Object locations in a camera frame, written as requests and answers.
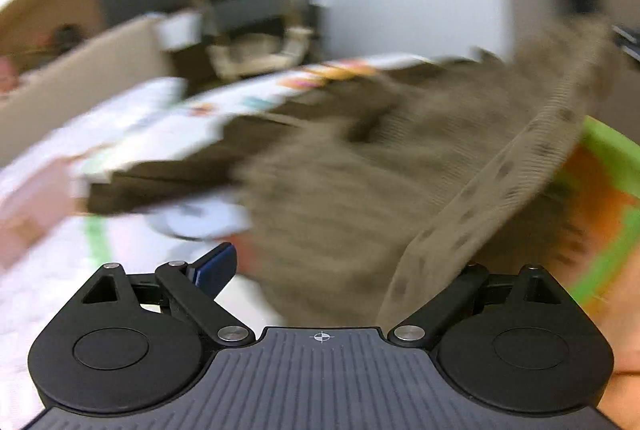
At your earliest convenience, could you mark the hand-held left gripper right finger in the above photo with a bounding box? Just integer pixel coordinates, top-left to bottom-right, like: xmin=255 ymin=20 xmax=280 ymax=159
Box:
xmin=392 ymin=263 xmax=572 ymax=347

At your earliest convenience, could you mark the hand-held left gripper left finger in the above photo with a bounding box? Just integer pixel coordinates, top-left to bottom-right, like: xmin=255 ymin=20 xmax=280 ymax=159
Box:
xmin=82 ymin=243 xmax=255 ymax=347

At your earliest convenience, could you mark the brown polka-dot corduroy garment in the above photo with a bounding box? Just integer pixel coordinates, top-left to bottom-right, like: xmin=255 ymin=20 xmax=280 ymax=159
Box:
xmin=87 ymin=18 xmax=613 ymax=336

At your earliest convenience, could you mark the white cartoon printed blanket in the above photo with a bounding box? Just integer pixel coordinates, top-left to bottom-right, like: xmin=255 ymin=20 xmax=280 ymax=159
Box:
xmin=0 ymin=53 xmax=640 ymax=430

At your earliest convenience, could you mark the person's orange clothing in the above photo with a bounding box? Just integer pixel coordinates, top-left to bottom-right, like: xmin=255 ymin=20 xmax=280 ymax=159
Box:
xmin=597 ymin=357 xmax=640 ymax=430

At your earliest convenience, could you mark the beige chair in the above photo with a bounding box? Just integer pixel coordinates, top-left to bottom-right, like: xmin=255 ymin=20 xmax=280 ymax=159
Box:
xmin=192 ymin=0 xmax=313 ymax=78

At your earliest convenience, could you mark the tan cardboard box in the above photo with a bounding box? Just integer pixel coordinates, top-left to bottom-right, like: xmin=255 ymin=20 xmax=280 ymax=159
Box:
xmin=0 ymin=16 xmax=171 ymax=146

